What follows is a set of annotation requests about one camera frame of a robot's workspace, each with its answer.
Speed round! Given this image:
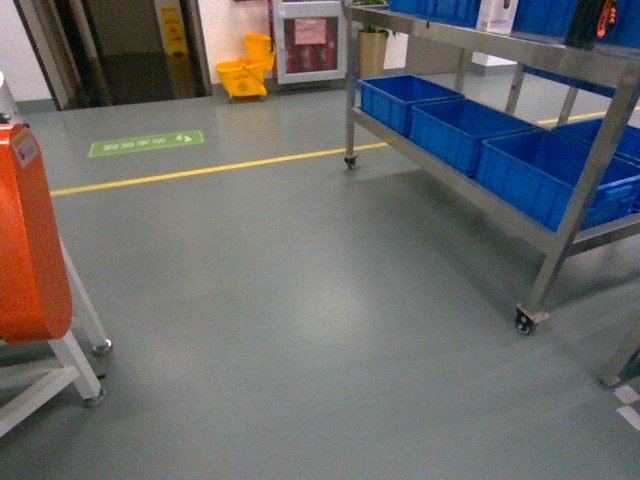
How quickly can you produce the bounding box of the blue shelf crate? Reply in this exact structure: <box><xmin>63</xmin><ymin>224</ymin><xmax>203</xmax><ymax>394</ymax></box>
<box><xmin>409</xmin><ymin>99</ymin><xmax>536</xmax><ymax>177</ymax></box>
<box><xmin>475</xmin><ymin>131</ymin><xmax>639</xmax><ymax>231</ymax></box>
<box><xmin>359</xmin><ymin>75</ymin><xmax>464</xmax><ymax>138</ymax></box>

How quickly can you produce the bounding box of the white cardboard box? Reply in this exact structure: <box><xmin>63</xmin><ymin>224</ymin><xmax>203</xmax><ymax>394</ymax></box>
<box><xmin>476</xmin><ymin>0</ymin><xmax>518</xmax><ymax>34</ymax></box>

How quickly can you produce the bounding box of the stainless steel shelf cart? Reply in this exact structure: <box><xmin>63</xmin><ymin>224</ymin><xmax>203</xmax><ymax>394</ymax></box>
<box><xmin>341</xmin><ymin>1</ymin><xmax>639</xmax><ymax>335</ymax></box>

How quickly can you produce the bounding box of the yellow mop bucket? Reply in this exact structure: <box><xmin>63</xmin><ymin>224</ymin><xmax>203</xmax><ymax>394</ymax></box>
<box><xmin>216</xmin><ymin>33</ymin><xmax>276</xmax><ymax>99</ymax></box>

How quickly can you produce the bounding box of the green floor sticker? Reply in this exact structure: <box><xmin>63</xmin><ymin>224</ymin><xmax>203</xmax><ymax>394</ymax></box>
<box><xmin>88</xmin><ymin>130</ymin><xmax>205</xmax><ymax>158</ymax></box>

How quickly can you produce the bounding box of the fire hydrant cabinet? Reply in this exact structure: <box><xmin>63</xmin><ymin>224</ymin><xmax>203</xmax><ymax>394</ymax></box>
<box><xmin>267</xmin><ymin>0</ymin><xmax>347</xmax><ymax>85</ymax></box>

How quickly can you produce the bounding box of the potted plant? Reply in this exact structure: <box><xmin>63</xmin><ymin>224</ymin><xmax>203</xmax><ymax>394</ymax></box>
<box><xmin>357</xmin><ymin>23</ymin><xmax>397</xmax><ymax>79</ymax></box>

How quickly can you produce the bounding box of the yellow wet floor sign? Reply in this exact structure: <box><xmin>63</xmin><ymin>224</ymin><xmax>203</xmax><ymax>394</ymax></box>
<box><xmin>160</xmin><ymin>6</ymin><xmax>188</xmax><ymax>56</ymax></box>

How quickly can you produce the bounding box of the orange motor guard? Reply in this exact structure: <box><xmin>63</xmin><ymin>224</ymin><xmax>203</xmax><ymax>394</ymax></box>
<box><xmin>1</xmin><ymin>124</ymin><xmax>72</xmax><ymax>344</ymax></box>

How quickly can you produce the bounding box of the black orange tool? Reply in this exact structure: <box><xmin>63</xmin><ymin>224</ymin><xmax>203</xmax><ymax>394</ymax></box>
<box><xmin>564</xmin><ymin>0</ymin><xmax>618</xmax><ymax>50</ymax></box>

